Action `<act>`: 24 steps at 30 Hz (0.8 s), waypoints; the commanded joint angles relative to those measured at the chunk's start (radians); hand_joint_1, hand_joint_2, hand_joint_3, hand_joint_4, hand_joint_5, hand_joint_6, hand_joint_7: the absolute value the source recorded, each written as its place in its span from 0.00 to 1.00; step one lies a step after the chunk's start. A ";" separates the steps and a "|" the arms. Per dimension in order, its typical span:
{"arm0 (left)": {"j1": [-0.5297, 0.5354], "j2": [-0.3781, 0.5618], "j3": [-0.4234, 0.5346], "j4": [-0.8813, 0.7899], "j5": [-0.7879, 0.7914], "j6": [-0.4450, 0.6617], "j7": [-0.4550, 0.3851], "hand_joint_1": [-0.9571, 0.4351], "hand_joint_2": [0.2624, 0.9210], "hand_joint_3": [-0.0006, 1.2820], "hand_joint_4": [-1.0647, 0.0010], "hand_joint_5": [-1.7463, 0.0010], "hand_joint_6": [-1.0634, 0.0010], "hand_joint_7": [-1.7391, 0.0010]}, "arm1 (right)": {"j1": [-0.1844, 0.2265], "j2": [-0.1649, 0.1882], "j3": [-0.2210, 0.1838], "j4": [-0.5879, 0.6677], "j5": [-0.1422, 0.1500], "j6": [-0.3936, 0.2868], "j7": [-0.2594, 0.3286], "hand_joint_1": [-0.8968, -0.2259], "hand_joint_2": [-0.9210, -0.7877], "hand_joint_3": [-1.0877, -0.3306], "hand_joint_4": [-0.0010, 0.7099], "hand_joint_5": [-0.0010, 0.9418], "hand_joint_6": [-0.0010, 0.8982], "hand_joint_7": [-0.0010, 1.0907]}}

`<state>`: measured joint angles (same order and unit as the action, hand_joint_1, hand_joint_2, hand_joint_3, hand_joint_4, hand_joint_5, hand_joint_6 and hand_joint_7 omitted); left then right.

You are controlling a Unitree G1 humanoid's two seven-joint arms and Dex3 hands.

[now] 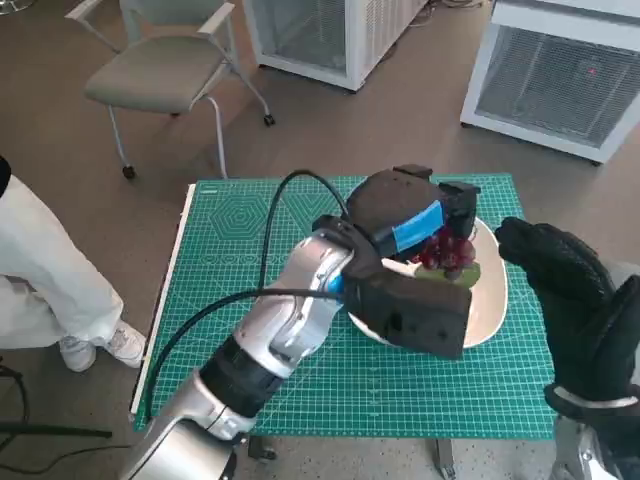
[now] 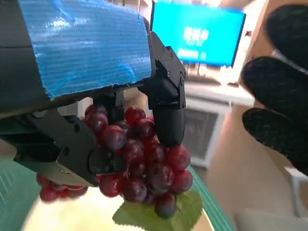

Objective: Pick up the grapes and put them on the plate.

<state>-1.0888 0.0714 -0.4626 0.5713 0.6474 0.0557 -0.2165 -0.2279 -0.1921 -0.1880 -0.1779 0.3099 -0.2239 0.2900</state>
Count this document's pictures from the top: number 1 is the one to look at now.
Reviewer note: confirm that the red toy grape bunch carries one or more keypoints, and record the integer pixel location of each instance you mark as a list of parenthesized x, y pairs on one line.
[(450, 252)]

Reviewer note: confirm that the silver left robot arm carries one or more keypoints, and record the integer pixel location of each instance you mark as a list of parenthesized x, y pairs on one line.
[(295, 320)]

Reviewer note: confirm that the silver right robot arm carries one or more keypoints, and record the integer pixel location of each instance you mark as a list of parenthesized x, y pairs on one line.
[(600, 440)]

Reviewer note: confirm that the white round plate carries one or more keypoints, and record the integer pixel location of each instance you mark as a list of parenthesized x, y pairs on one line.
[(487, 300)]

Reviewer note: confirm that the green cutting mat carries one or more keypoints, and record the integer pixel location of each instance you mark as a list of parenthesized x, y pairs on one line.
[(240, 220)]

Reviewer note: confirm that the white mesh-front cabinet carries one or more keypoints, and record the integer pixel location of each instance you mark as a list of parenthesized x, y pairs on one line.
[(550, 80), (320, 35)]

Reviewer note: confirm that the person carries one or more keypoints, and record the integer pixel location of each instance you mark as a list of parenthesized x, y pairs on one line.
[(45, 260)]

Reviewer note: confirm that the black tripod stand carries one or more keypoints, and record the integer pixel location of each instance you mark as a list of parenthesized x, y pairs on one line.
[(55, 430)]

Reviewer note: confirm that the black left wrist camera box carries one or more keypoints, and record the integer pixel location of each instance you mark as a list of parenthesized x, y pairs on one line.
[(420, 315)]

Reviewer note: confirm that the grey chair with white frame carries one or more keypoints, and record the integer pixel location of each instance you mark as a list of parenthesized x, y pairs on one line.
[(150, 75)]

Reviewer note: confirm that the metal table bracket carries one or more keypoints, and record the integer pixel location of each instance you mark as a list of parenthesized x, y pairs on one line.
[(445, 460)]

